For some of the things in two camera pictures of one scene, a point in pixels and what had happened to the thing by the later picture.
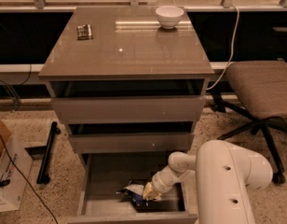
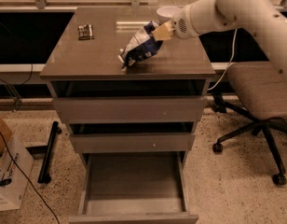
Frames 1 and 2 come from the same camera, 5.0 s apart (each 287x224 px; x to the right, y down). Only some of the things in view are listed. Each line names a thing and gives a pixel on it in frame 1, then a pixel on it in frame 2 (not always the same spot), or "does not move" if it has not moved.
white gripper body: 158,182 to 182,25
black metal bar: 43,177 does not move
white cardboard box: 12,167 does not move
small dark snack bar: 84,33 does not move
